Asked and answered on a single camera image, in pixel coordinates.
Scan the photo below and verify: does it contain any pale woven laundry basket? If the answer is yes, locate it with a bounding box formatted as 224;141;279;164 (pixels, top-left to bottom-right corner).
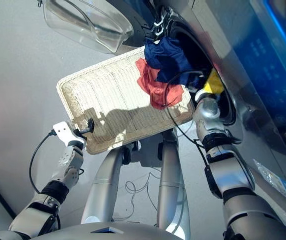
55;45;196;156

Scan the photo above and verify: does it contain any blue washing machine label sticker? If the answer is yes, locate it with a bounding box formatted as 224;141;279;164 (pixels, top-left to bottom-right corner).
253;158;286;209

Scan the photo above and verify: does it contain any silver robot leg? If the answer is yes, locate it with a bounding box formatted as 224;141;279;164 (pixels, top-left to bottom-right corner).
80;145;134;225
156;129;191;240

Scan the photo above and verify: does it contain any round washing machine door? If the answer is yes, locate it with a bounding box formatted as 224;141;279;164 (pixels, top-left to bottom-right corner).
36;0;156;55

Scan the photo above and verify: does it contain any grey washing machine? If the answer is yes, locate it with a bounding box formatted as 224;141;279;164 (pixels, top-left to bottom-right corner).
105;0;286;240

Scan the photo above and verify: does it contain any silver robot torso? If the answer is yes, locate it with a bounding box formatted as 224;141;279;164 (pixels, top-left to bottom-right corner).
32;221;184;240

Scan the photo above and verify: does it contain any navy blue garment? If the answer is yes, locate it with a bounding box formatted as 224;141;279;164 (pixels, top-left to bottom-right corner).
143;37;201;88

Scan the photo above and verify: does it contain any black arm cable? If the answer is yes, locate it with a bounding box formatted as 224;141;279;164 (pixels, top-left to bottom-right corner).
164;70;211;174
28;130;56;194

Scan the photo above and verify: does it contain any orange red garment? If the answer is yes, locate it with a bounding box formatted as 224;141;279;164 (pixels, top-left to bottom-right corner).
135;57;186;111

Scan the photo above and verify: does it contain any black basket stand caster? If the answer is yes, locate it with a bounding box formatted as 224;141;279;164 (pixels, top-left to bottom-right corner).
121;140;142;166
157;142;166;162

